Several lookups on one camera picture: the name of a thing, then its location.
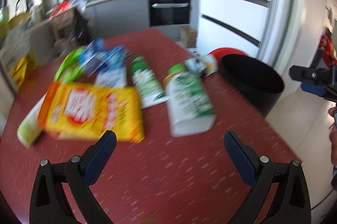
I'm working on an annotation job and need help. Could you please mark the pale green drink bottle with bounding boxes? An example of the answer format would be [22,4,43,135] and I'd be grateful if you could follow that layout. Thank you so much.
[17,96,45,148]

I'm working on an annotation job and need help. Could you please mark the orange yellow snack bag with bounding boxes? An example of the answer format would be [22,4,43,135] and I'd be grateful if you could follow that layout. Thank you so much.
[37,82,145,143]

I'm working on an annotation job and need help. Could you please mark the white green detergent bottle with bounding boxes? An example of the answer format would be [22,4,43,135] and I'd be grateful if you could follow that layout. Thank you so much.
[163,64,216,137]

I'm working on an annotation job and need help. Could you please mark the green snack bag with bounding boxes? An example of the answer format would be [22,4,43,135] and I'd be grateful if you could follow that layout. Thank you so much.
[54,47,84,82]

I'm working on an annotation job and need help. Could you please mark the white blue milk carton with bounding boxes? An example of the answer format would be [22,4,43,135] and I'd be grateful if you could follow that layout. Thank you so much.
[95,66,127,88]

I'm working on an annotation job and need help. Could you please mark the blue white plastic bag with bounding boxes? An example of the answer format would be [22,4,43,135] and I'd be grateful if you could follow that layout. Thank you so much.
[79,38,130,76]

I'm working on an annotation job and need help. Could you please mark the black trash bin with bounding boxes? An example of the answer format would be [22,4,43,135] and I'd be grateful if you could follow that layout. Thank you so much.
[219,54,285,117]

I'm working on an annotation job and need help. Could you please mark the black kitchen faucet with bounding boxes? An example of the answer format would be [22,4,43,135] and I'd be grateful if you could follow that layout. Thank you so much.
[14,0,29,16]

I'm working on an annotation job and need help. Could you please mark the person's hand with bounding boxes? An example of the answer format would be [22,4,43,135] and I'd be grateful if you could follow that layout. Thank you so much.
[329,121,337,166]

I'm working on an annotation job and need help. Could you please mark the red banner object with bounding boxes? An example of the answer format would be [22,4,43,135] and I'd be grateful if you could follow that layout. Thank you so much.
[319,27,336,66]

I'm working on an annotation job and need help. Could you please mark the red plastic stool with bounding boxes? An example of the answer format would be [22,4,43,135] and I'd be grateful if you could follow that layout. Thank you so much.
[210,47,247,62]

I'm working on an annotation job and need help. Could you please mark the small crumpled wrapper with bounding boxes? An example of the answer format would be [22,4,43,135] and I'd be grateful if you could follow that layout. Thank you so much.
[184,54,218,77]

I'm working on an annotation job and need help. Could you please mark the cardboard box on floor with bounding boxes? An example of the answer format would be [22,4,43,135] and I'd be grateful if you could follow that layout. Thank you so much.
[181,26,198,49]

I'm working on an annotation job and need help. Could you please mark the gold foil bag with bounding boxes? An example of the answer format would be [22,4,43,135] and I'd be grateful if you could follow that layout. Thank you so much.
[10,50,39,87]

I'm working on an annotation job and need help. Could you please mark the green white toothpaste tube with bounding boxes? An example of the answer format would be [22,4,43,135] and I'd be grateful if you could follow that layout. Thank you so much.
[131,55,168,109]

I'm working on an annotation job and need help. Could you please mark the clear plastic bag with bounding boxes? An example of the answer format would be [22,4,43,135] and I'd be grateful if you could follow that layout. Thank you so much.
[1,23,31,70]

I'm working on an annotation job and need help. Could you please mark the black built-in oven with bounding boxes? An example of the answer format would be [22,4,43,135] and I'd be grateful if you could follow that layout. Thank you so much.
[148,0,191,27]

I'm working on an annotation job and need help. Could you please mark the black garbage bag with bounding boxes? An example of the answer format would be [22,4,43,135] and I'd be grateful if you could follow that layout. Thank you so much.
[72,8,92,46]

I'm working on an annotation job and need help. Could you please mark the wooden rack with basket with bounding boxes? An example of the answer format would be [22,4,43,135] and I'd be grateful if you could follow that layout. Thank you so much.
[50,8,74,40]

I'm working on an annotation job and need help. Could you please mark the grey lower cabinets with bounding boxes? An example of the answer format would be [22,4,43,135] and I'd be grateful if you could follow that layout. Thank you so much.
[85,0,199,41]

